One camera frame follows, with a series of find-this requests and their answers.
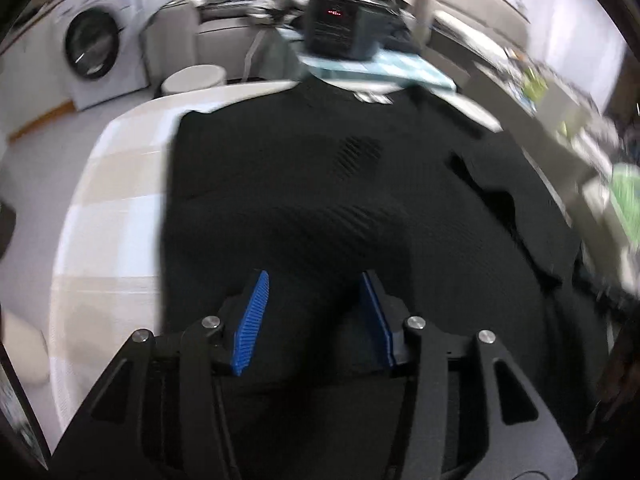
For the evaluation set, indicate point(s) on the black device with red display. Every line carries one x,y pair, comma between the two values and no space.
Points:
335,22

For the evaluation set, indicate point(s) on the black knit sweater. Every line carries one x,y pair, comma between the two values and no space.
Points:
300,185

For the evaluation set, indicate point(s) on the beige sofa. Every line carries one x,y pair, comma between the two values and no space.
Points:
172,35

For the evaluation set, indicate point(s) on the white round stool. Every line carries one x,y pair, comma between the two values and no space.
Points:
192,80

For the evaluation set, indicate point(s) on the white washing machine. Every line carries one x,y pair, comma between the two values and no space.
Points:
95,45

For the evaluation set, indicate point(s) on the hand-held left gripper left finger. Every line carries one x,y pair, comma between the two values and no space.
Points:
250,325

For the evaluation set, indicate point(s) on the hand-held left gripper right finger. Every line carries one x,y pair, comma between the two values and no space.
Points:
377,320

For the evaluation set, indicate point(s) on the green cloth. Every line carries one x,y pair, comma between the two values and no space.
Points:
625,195

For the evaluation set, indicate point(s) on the white checked table cloth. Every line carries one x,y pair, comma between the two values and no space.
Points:
115,200

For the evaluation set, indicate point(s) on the light blue cloth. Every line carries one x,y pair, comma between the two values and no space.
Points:
400,67

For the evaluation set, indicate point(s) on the grey-green hanging cloth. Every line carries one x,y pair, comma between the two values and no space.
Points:
272,57

